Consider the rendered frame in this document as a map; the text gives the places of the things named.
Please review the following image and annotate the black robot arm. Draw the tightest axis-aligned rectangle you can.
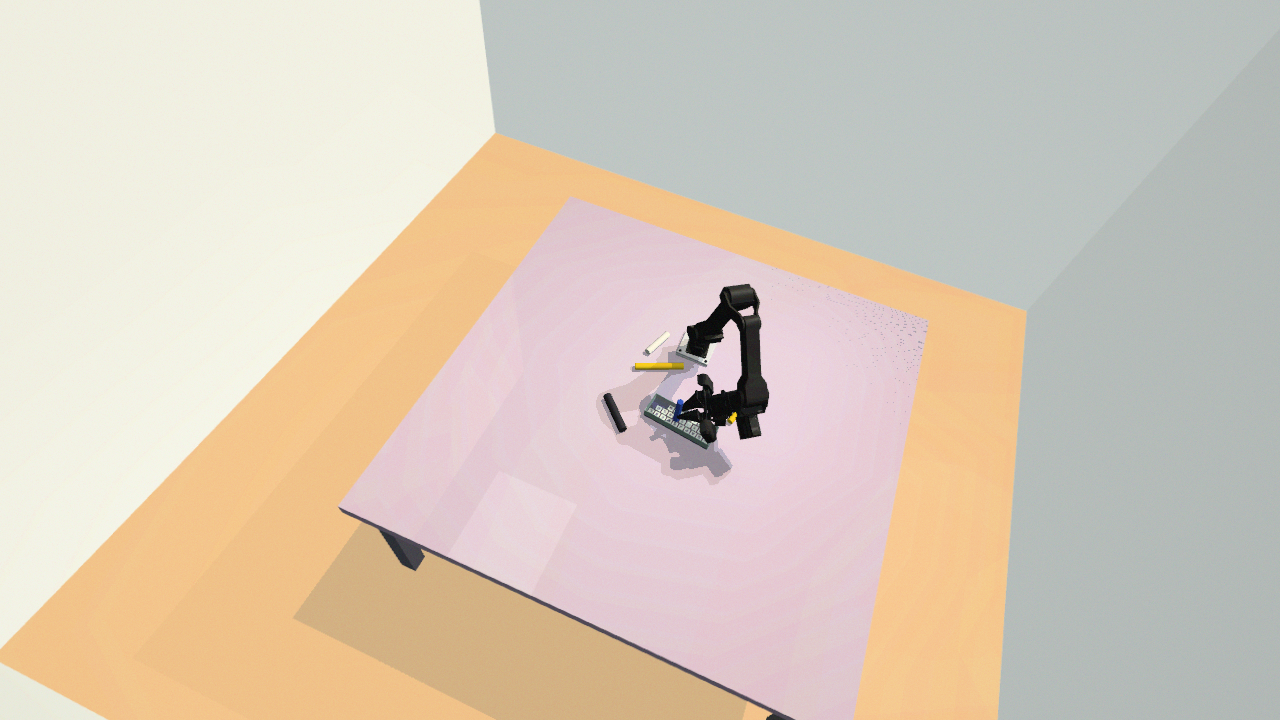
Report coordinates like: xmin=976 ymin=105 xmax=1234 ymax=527
xmin=685 ymin=284 xmax=769 ymax=439

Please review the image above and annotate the black cylinder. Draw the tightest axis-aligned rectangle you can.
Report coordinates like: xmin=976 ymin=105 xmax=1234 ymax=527
xmin=603 ymin=393 xmax=627 ymax=432

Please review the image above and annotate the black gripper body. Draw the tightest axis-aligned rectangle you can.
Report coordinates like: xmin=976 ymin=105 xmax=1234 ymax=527
xmin=698 ymin=373 xmax=733 ymax=443

